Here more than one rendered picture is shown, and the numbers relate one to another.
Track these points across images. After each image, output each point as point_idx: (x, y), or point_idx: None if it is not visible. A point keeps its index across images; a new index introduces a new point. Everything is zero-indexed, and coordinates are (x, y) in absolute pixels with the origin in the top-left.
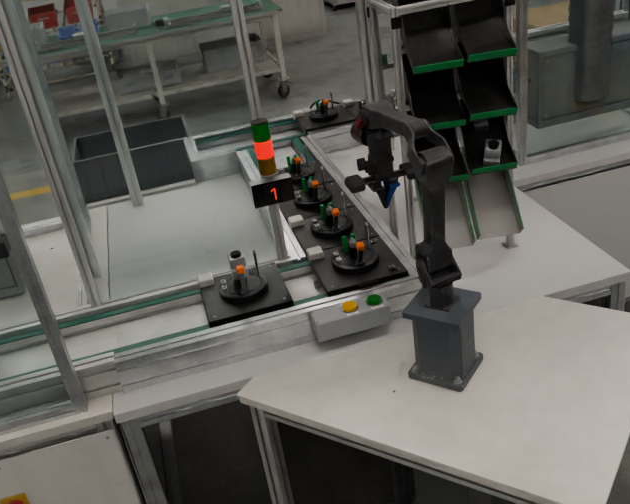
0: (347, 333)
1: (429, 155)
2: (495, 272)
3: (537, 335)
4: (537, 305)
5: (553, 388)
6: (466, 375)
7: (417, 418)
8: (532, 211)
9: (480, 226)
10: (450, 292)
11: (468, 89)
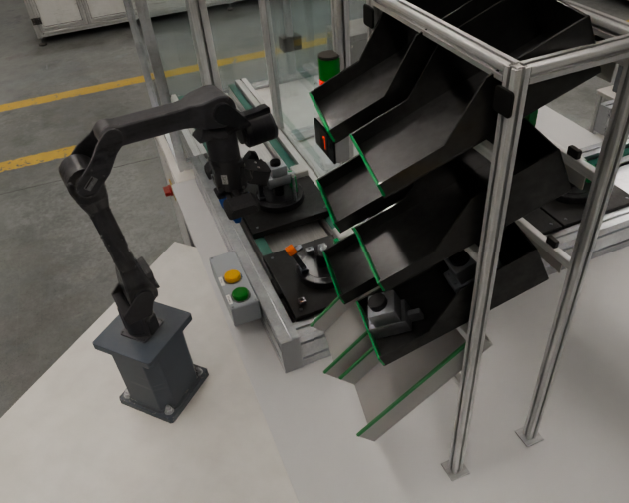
0: (220, 291)
1: (64, 163)
2: (369, 444)
3: (204, 487)
4: (276, 494)
5: (96, 495)
6: (134, 402)
7: (96, 366)
8: None
9: (369, 379)
10: (125, 323)
11: (434, 207)
